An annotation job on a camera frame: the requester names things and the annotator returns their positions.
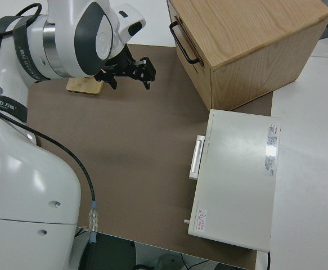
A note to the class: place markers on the gray round object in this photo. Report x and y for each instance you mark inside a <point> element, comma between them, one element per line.
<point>169,261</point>

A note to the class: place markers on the wooden drawer cabinet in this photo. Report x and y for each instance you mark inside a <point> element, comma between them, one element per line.
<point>251,56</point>

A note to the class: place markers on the brown table mat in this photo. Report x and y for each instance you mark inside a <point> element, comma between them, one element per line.
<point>138,146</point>

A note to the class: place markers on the black round base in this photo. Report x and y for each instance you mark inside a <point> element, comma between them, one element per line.
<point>113,253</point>

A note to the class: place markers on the small bamboo board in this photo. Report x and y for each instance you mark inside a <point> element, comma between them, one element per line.
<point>85,85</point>

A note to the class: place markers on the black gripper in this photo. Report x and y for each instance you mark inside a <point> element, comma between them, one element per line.
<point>121,66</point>

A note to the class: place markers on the white countertop oven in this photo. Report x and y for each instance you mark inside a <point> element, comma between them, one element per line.
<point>237,174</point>

